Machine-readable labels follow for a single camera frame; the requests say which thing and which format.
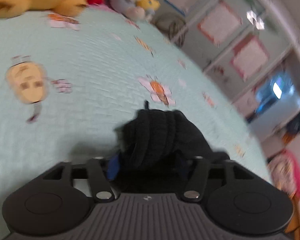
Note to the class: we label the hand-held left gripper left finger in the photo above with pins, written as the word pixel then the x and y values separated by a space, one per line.
pixel 113 167

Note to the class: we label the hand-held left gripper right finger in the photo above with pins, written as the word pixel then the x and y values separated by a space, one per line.
pixel 183 168

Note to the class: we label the black pants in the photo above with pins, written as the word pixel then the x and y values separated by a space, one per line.
pixel 160 135

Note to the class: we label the bee-printed green bedspread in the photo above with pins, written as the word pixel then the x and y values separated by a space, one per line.
pixel 90 80

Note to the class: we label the rolled floral quilt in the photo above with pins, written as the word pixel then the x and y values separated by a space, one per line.
pixel 280 172

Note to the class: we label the pink folded blanket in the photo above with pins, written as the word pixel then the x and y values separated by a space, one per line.
pixel 297 172

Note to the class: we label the sliding door wardrobe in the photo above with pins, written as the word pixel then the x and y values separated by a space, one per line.
pixel 265 17

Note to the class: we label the pink framed wall poster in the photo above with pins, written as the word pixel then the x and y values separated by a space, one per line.
pixel 250 56

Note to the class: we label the orange framed wall poster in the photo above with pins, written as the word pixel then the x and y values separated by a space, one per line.
pixel 220 22

